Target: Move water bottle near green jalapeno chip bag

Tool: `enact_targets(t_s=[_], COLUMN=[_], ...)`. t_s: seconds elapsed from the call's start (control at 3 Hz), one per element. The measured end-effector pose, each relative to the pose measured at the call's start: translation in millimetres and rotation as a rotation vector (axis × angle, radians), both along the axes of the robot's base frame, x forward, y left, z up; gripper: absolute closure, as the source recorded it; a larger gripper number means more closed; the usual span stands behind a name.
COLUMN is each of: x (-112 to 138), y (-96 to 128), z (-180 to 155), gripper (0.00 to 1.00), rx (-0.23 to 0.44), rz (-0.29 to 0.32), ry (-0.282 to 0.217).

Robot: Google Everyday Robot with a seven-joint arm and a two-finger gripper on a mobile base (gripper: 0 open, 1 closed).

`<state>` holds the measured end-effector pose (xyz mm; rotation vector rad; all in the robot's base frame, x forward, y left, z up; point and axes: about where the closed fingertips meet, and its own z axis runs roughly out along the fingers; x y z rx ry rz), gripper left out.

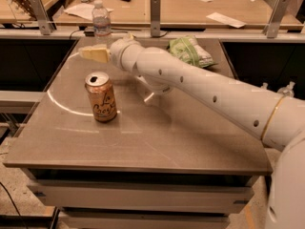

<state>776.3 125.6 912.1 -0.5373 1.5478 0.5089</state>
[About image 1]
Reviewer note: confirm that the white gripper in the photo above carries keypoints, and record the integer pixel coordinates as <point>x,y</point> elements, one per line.
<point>116,52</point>

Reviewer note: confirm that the clear plastic water bottle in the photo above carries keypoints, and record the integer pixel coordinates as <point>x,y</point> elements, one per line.
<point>101,21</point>

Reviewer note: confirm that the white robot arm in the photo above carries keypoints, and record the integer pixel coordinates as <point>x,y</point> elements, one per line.
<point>276,119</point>

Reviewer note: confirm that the green jalapeno chip bag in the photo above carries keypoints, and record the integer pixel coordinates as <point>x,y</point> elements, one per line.
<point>188,50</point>

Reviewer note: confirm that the black power adapter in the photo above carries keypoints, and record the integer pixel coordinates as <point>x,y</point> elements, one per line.
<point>89,32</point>

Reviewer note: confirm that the orange LaCroix soda can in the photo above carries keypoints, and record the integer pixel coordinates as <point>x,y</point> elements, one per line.
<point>101,95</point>

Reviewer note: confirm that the white paper sheet left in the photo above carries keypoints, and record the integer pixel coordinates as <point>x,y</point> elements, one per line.
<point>81,10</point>

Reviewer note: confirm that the wooden back desk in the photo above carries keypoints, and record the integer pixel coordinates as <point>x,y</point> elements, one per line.
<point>189,13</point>

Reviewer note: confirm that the white paper strip right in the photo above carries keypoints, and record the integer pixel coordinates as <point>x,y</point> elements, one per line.
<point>218,17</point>

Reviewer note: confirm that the white drawer cabinet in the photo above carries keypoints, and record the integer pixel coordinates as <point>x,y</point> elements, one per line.
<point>141,205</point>

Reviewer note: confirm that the middle metal bracket post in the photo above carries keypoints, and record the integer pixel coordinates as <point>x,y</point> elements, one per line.
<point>155,6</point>

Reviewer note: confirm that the metal bracket post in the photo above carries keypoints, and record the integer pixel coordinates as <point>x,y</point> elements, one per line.
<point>279,10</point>
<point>155,6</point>
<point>44,23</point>

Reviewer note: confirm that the left metal bracket post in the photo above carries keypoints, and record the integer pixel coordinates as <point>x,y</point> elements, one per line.
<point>44,23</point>

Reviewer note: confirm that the right metal bracket post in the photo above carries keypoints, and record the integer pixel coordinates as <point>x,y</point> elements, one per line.
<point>279,10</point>

